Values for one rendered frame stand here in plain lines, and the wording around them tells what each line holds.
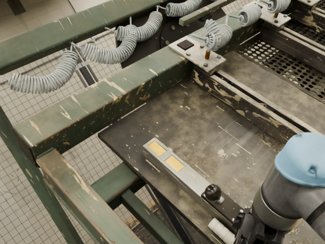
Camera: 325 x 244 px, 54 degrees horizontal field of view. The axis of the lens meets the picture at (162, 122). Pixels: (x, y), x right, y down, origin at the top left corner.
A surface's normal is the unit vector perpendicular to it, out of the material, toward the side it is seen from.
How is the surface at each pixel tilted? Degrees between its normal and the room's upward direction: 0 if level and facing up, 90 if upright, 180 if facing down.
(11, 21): 90
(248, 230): 51
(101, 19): 90
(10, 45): 90
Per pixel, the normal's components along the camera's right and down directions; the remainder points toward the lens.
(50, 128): 0.07, -0.67
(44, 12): 0.40, -0.11
